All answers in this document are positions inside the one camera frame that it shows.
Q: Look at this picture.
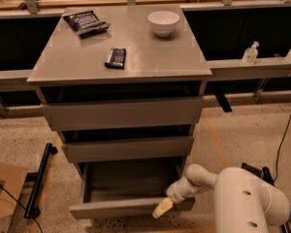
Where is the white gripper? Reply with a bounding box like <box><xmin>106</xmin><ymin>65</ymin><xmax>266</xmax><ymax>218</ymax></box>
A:
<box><xmin>152</xmin><ymin>177</ymin><xmax>198</xmax><ymax>218</ymax></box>

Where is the grey bottom drawer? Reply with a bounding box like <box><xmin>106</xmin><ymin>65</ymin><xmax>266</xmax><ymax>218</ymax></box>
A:
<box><xmin>68</xmin><ymin>158</ymin><xmax>196</xmax><ymax>220</ymax></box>

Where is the grey drawer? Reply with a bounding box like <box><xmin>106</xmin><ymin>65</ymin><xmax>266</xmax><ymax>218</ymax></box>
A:
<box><xmin>62</xmin><ymin>136</ymin><xmax>194</xmax><ymax>163</ymax></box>
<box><xmin>41</xmin><ymin>97</ymin><xmax>202</xmax><ymax>131</ymax></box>
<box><xmin>68</xmin><ymin>158</ymin><xmax>196</xmax><ymax>220</ymax></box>

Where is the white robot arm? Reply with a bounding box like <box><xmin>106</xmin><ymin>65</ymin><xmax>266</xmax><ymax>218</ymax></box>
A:
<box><xmin>152</xmin><ymin>164</ymin><xmax>291</xmax><ymax>233</ymax></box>

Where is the grey middle drawer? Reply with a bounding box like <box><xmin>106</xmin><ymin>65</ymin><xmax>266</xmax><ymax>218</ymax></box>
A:
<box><xmin>62</xmin><ymin>136</ymin><xmax>194</xmax><ymax>163</ymax></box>

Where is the grey top drawer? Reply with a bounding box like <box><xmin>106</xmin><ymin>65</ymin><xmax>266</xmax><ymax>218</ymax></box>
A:
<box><xmin>41</xmin><ymin>97</ymin><xmax>202</xmax><ymax>131</ymax></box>

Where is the grey drawer cabinet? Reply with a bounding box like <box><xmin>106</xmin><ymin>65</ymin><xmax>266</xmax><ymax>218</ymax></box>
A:
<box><xmin>34</xmin><ymin>5</ymin><xmax>207</xmax><ymax>172</ymax></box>

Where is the black bar stand left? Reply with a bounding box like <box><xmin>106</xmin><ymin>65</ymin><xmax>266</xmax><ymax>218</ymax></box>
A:
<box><xmin>23</xmin><ymin>143</ymin><xmax>58</xmax><ymax>219</ymax></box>

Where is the dark snack bar packet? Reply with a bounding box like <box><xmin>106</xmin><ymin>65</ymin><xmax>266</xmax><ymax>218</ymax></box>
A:
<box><xmin>105</xmin><ymin>49</ymin><xmax>126</xmax><ymax>69</ymax></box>

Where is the cardboard box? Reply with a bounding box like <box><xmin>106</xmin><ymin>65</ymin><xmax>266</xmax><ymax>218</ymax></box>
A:
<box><xmin>0</xmin><ymin>162</ymin><xmax>28</xmax><ymax>233</ymax></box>

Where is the white bowl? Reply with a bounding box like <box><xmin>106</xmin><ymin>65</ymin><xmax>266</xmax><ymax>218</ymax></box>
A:
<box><xmin>147</xmin><ymin>11</ymin><xmax>179</xmax><ymax>37</ymax></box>

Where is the blue chip bag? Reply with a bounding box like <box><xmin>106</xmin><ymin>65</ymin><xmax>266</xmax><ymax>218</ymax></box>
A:
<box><xmin>63</xmin><ymin>11</ymin><xmax>111</xmax><ymax>36</ymax></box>

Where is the grey metal rail shelf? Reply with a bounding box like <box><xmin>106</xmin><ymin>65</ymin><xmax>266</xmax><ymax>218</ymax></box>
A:
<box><xmin>0</xmin><ymin>57</ymin><xmax>291</xmax><ymax>92</ymax></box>

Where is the black cable left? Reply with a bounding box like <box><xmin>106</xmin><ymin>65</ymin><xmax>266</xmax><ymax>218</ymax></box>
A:
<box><xmin>0</xmin><ymin>178</ymin><xmax>45</xmax><ymax>233</ymax></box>

